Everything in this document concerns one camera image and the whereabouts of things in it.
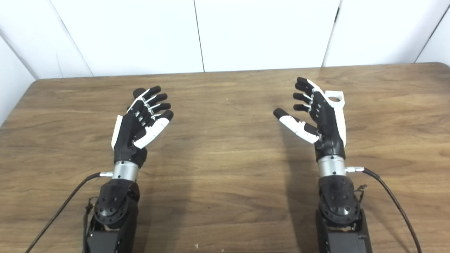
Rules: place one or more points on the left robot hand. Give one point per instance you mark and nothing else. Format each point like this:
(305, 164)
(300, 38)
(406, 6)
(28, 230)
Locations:
(128, 135)

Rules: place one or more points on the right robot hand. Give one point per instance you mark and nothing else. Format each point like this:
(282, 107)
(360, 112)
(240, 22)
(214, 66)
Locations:
(330, 130)

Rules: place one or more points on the white square piece with hole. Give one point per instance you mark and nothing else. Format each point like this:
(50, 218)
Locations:
(338, 95)

